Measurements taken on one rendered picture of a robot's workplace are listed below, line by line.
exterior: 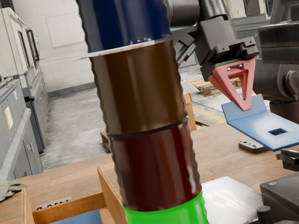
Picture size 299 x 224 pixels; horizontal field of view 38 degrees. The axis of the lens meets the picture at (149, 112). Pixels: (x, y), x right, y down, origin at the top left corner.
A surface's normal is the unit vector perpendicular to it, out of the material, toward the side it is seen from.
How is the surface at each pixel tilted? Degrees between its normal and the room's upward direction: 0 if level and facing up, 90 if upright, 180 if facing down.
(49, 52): 90
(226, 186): 0
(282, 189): 0
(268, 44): 90
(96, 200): 90
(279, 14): 61
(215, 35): 66
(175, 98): 104
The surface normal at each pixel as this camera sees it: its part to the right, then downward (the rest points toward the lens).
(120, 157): -0.75, 0.03
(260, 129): -0.18, -0.94
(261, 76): -0.83, -0.18
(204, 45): -0.94, 0.25
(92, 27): -0.56, 0.50
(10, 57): 0.22, 0.14
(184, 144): 0.68, -0.26
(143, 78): 0.26, 0.37
